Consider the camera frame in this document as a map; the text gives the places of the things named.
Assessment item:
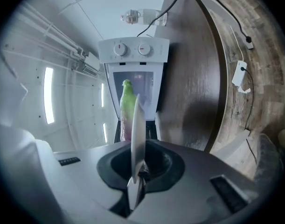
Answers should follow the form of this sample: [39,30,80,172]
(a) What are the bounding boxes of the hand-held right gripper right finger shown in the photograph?
[128,139,266,224]

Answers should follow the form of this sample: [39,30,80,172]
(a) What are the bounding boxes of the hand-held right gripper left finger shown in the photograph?
[0,125,136,224]

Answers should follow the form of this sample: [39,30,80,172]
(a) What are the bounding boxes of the plain white plate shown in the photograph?
[127,93,147,211]

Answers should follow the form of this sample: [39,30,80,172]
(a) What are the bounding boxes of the green and pink toy vegetable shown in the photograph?
[119,79,136,141]

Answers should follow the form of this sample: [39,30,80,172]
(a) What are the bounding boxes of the white microwave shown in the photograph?
[97,36,170,147]

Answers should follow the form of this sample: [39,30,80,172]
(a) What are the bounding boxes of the person's dark clothing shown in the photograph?
[253,133,285,186]

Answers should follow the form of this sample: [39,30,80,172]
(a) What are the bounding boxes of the white air conditioner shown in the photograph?
[83,52,101,76]

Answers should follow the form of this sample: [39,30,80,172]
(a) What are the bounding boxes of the dark brown table white legs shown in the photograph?
[153,0,254,162]

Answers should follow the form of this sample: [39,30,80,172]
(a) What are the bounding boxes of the white power strip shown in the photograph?
[231,60,248,87]

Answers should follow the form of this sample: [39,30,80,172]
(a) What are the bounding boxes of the white ceiling pipes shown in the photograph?
[18,2,87,60]

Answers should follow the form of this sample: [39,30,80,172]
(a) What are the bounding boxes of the black power cable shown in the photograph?
[136,0,253,43]
[242,66,257,163]

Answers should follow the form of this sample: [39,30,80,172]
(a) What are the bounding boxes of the white cable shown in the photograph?
[229,25,245,63]

